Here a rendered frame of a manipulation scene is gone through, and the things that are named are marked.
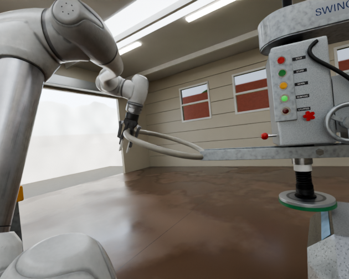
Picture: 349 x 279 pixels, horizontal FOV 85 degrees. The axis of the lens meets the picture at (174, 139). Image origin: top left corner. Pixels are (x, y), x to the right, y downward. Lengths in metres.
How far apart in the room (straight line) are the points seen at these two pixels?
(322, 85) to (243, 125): 6.33
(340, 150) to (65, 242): 0.97
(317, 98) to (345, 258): 0.56
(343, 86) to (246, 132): 6.30
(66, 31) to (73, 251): 0.46
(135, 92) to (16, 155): 0.71
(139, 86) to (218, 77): 6.74
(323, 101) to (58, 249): 0.93
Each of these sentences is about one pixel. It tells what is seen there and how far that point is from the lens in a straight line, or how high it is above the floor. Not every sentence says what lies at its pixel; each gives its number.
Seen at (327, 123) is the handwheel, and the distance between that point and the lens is 0.90.
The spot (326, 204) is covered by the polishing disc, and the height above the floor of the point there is 0.93.
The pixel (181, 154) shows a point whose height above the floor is 1.17.
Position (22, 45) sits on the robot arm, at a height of 1.51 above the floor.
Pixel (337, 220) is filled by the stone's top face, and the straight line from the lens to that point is 1.03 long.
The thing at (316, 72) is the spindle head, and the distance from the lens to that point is 0.97.
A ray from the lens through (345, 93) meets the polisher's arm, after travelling 0.99.
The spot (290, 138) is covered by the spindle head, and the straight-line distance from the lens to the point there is 0.92.
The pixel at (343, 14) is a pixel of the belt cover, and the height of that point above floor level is 1.65.
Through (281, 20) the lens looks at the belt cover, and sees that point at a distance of 1.02.
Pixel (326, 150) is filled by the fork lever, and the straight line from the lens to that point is 1.01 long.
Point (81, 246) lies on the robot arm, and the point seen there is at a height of 1.10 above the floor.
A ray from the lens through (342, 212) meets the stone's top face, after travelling 1.12.
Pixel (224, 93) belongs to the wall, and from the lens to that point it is 7.52.
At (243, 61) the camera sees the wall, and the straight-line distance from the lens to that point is 7.58.
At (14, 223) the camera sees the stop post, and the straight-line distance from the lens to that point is 1.37.
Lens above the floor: 1.25
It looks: level
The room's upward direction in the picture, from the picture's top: 6 degrees counter-clockwise
